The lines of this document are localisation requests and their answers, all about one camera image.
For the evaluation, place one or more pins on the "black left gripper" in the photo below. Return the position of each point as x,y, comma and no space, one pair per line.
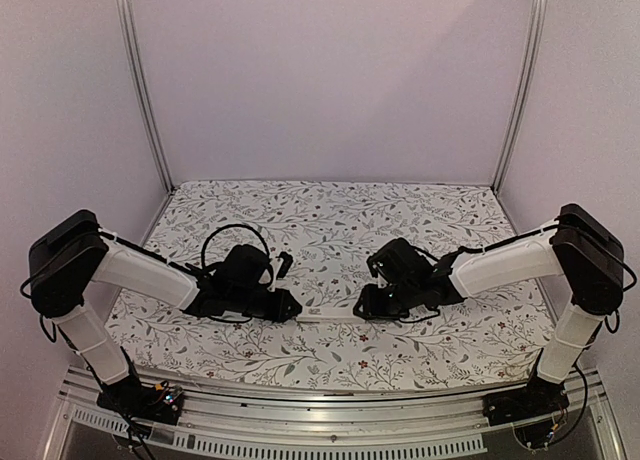
278,313

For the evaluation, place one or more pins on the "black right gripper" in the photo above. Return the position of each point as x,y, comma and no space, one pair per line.
372,310

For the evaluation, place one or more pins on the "white remote control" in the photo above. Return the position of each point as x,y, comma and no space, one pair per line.
327,315

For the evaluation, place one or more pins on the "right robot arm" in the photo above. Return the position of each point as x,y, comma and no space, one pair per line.
574,245

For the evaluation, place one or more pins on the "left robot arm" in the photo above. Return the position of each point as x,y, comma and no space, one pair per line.
79,251

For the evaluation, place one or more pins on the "floral patterned table mat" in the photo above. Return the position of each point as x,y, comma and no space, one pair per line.
330,229

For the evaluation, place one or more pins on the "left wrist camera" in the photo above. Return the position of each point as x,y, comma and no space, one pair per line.
281,265

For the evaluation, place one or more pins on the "aluminium front rail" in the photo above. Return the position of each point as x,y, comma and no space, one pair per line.
231,420

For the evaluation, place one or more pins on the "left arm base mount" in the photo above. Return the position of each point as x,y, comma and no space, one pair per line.
160,403

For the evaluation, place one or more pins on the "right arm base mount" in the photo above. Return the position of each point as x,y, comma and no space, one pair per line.
528,410

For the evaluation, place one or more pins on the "right aluminium post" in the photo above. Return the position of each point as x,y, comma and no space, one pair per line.
531,51

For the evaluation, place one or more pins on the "aluminium post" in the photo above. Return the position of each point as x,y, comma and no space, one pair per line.
141,90
531,51

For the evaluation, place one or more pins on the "left aluminium post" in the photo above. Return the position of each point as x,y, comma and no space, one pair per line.
141,90

